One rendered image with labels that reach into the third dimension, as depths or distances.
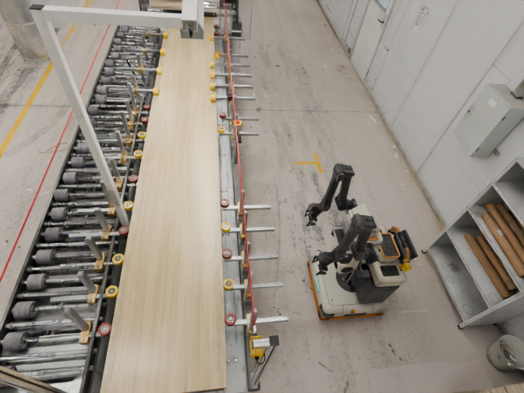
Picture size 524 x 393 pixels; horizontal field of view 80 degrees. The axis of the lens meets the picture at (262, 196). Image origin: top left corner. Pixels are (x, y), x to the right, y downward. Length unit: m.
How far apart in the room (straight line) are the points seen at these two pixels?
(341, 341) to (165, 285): 1.79
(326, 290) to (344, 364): 0.66
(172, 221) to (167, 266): 0.40
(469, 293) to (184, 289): 2.95
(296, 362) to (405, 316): 1.24
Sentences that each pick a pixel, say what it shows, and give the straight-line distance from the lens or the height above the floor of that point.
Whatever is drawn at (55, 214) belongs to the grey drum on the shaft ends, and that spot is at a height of 0.84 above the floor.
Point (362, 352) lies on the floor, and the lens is 3.41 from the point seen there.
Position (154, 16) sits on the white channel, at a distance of 1.70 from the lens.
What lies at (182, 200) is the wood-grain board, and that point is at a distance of 2.81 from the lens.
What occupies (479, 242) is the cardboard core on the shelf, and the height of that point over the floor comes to 0.57.
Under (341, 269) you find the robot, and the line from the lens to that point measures 2.78.
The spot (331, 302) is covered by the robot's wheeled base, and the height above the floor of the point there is 0.28.
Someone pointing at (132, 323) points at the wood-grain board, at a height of 0.90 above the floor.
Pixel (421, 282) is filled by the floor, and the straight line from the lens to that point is 4.00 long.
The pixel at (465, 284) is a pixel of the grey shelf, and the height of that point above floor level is 0.14.
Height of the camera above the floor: 3.09
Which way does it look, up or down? 50 degrees down
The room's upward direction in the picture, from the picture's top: 9 degrees clockwise
